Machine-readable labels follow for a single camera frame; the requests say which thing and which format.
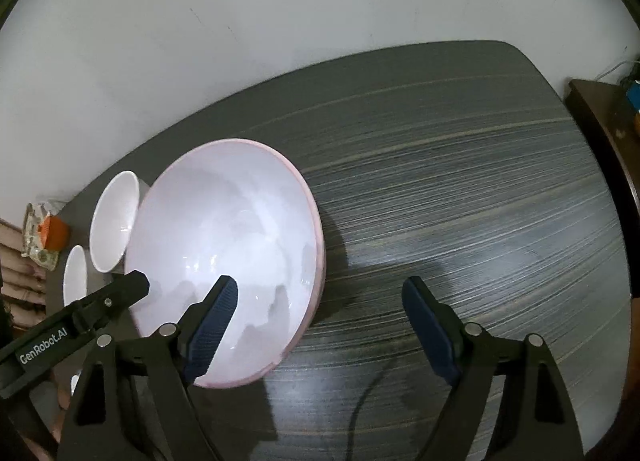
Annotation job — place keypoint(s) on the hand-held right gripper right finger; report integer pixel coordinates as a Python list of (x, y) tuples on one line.
[(430, 331)]

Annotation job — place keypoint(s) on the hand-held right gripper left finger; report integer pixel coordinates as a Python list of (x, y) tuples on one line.
[(215, 326)]

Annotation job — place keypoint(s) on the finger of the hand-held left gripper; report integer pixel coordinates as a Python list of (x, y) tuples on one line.
[(117, 296)]

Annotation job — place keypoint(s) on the white bowl with blue print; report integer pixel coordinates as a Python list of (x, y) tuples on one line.
[(75, 276)]

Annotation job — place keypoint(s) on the pink bowl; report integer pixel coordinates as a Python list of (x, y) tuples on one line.
[(225, 221)]

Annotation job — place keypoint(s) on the beige patterned curtain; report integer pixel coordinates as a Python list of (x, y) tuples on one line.
[(15, 286)]

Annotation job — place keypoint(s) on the orange lidded cup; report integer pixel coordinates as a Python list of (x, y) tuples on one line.
[(55, 233)]

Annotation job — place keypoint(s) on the floral ceramic teapot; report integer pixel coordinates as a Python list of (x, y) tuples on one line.
[(35, 253)]

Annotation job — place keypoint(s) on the dark wooden side cabinet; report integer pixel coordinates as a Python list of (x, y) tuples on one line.
[(605, 141)]

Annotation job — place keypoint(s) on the blue and white box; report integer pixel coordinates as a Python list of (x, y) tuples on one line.
[(635, 93)]

